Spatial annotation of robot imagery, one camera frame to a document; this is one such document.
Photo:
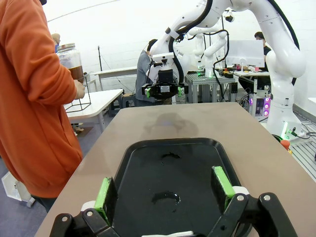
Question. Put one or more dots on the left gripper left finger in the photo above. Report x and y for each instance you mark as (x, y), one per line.
(107, 197)

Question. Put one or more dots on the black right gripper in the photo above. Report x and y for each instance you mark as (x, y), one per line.
(165, 90)

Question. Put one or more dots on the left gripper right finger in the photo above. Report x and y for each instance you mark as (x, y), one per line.
(222, 187)

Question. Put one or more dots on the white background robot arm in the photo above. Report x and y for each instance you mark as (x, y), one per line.
(209, 51)

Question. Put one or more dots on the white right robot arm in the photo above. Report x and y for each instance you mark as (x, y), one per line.
(284, 61)

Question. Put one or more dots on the person's right forearm orange sleeve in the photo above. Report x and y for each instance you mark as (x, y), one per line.
(56, 84)

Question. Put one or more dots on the glass drink dispenser jar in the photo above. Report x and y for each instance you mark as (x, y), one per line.
(72, 61)

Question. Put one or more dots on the person's right hand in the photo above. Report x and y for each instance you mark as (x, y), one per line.
(79, 90)

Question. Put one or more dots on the person in grey jacket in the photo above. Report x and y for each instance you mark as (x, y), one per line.
(143, 74)

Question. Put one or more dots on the dark liquid puddle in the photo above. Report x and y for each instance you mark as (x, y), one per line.
(172, 196)

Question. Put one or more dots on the black plastic serving tray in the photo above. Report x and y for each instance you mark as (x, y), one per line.
(172, 177)

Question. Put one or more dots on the long white table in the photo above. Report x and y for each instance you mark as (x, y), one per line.
(116, 71)

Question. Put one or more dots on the white side table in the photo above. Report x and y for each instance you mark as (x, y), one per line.
(103, 98)

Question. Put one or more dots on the red emergency stop button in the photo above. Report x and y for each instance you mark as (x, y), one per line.
(286, 144)

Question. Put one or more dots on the white computer monitor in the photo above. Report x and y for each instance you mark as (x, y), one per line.
(244, 51)

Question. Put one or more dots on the white floor cabinet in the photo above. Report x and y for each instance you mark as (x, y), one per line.
(17, 190)

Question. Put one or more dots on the computer with pink lights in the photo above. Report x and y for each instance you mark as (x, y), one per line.
(261, 103)

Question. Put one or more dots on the person in black shirt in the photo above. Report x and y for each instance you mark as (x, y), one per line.
(266, 51)

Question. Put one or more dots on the person in orange hoodie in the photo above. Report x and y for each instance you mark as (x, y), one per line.
(29, 111)

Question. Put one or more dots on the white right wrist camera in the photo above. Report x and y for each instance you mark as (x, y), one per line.
(163, 55)

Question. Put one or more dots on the aluminium frame bench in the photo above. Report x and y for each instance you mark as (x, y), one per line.
(209, 84)

